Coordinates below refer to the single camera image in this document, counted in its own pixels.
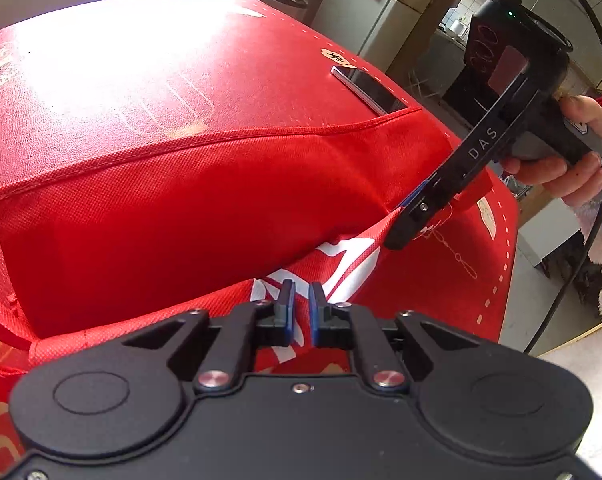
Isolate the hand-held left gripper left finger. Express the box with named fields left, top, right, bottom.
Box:
left=123, top=279, right=298, bottom=394

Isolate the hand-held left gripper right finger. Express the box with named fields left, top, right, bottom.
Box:
left=308, top=281, right=482, bottom=392

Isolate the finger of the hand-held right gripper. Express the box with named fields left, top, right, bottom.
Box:
left=383, top=179, right=466, bottom=252
left=394, top=179, right=432, bottom=210

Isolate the white refrigerator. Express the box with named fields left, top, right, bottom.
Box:
left=311, top=0, right=462, bottom=62

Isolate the black cable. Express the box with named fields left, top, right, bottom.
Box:
left=438, top=0, right=602, bottom=357

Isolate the red shopping bag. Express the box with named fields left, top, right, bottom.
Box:
left=0, top=106, right=492, bottom=378

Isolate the person's right hand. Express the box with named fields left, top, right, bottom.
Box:
left=501, top=94, right=602, bottom=208

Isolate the smartphone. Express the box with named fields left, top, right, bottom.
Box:
left=331, top=64, right=410, bottom=116

